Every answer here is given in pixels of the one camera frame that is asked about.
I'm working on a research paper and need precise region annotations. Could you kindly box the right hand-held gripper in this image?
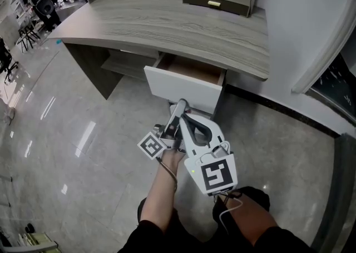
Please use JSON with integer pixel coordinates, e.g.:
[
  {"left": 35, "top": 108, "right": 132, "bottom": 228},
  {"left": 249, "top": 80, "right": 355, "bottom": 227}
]
[{"left": 179, "top": 113, "right": 239, "bottom": 197}]

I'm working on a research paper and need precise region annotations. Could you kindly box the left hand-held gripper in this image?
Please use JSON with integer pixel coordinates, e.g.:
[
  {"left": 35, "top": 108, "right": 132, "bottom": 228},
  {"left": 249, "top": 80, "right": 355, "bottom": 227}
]
[{"left": 137, "top": 98, "right": 191, "bottom": 160}]

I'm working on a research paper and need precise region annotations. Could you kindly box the white desk drawer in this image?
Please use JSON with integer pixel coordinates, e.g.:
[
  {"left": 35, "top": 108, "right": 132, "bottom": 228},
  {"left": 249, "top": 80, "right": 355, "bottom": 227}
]
[{"left": 144, "top": 52, "right": 228, "bottom": 117}]

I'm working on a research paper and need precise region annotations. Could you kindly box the person's right forearm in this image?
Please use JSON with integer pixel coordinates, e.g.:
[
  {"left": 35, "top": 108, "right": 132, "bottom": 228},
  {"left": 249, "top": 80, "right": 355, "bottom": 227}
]
[{"left": 219, "top": 193, "right": 279, "bottom": 247}]

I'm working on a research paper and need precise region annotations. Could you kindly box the person's left forearm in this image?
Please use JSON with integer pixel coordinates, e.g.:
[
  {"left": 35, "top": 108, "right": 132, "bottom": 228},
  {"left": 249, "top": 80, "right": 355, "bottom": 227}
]
[{"left": 140, "top": 148, "right": 186, "bottom": 234}]

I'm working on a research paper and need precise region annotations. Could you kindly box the grey wooden desk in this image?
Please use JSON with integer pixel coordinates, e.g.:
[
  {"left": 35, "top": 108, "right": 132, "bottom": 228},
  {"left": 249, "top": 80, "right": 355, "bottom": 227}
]
[{"left": 47, "top": 0, "right": 270, "bottom": 101}]

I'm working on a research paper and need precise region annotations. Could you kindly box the person's black clothing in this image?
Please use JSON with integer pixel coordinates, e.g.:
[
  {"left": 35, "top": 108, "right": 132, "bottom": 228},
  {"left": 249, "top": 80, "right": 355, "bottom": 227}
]
[{"left": 117, "top": 185, "right": 317, "bottom": 253}]

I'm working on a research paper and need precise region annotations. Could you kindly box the black office chair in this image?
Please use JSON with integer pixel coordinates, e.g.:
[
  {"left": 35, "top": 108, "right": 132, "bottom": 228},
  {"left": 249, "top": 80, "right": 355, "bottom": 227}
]
[{"left": 0, "top": 37, "right": 19, "bottom": 83}]

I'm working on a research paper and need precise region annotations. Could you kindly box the white shelving rack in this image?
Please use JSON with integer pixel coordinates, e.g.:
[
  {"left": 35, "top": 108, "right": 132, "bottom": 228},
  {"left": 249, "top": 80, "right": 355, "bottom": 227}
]
[{"left": 10, "top": 0, "right": 37, "bottom": 31}]

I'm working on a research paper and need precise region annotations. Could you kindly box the pale green box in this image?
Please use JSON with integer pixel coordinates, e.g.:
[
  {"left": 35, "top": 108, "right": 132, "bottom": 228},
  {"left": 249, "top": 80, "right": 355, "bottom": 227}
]
[{"left": 16, "top": 231, "right": 60, "bottom": 253}]

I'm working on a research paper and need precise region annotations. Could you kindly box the white cable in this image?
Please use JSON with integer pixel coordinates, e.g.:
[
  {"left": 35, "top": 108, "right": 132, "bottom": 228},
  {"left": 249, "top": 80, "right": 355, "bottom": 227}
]
[{"left": 219, "top": 197, "right": 244, "bottom": 229}]

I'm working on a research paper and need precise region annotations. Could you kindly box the black metal frame chair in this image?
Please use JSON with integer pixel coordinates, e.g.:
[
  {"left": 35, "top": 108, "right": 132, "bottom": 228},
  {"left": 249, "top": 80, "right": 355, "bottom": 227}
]
[{"left": 16, "top": 23, "right": 41, "bottom": 53}]

